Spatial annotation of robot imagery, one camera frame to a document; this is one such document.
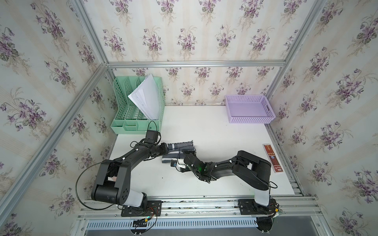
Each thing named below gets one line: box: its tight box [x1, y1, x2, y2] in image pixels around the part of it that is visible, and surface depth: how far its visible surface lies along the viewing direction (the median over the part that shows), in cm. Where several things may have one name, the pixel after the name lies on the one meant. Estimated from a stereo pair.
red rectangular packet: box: [262, 143, 284, 174], surface depth 92 cm
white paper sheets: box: [127, 73, 161, 120], surface depth 98 cm
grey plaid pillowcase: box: [161, 140, 196, 164], surface depth 95 cm
